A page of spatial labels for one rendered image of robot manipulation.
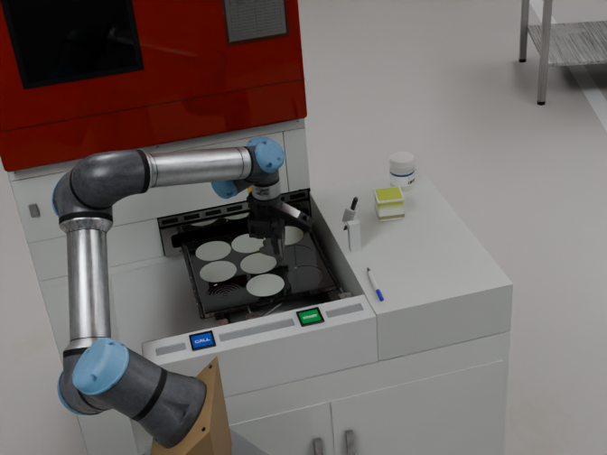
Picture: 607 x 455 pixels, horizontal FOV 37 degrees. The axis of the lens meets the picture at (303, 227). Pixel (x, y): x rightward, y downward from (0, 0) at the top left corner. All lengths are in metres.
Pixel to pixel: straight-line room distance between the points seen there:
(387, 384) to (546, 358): 1.34
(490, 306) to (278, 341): 0.53
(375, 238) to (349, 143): 2.65
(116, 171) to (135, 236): 0.73
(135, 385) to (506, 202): 2.95
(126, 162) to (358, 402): 0.85
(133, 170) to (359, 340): 0.69
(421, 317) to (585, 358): 1.45
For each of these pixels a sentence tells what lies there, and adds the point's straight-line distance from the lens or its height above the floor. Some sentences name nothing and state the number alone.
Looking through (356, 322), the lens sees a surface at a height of 0.95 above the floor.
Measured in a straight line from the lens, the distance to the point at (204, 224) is 2.63.
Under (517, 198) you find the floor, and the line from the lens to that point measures 4.51.
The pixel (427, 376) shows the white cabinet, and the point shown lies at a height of 0.73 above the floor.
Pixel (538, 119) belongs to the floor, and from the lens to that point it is 5.29.
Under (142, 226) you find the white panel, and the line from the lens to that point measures 2.62.
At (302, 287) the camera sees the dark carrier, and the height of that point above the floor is 0.90.
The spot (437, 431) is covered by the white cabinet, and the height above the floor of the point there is 0.54.
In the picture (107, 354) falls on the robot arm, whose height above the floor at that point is 1.19.
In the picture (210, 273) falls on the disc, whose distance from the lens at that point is 2.47.
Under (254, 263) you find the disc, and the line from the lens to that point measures 2.48.
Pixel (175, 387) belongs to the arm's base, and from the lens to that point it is 1.83.
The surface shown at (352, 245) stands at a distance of 2.36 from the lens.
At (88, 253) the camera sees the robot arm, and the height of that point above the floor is 1.25.
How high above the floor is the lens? 2.28
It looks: 32 degrees down
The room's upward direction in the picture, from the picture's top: 5 degrees counter-clockwise
